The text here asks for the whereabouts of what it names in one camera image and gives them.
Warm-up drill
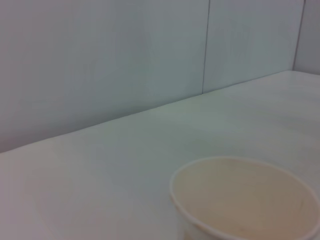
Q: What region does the white paper cup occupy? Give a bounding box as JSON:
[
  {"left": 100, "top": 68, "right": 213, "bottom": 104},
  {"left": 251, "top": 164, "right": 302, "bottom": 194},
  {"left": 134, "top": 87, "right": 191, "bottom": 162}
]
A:
[{"left": 169, "top": 155, "right": 320, "bottom": 240}]

